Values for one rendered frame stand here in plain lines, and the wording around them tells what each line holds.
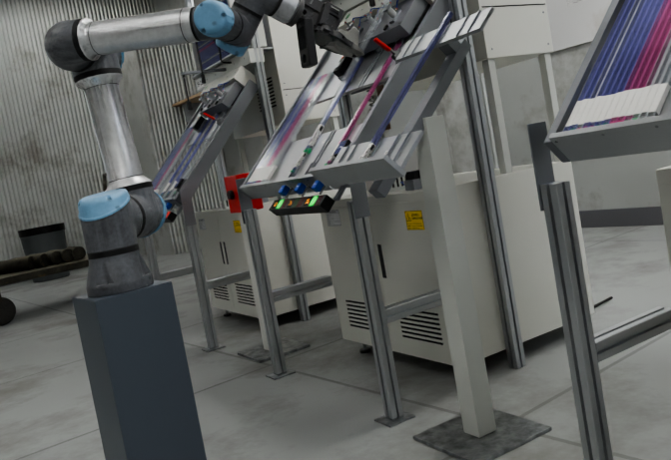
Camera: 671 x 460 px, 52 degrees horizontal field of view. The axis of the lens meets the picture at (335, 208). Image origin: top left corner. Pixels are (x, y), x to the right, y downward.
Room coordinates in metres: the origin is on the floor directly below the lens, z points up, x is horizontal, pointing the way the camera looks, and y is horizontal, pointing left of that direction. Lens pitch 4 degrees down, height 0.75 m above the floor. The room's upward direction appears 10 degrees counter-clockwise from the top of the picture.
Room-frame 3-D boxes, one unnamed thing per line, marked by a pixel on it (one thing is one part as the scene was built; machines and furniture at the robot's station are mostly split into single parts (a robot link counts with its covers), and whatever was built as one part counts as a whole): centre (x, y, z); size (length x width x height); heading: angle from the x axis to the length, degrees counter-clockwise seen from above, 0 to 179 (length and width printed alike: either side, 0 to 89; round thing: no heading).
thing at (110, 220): (1.60, 0.53, 0.72); 0.13 x 0.12 x 0.14; 167
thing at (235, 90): (3.69, 0.50, 0.66); 1.01 x 0.73 x 1.31; 121
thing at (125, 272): (1.59, 0.53, 0.60); 0.15 x 0.15 x 0.10
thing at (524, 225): (2.54, -0.39, 0.31); 0.70 x 0.65 x 0.62; 31
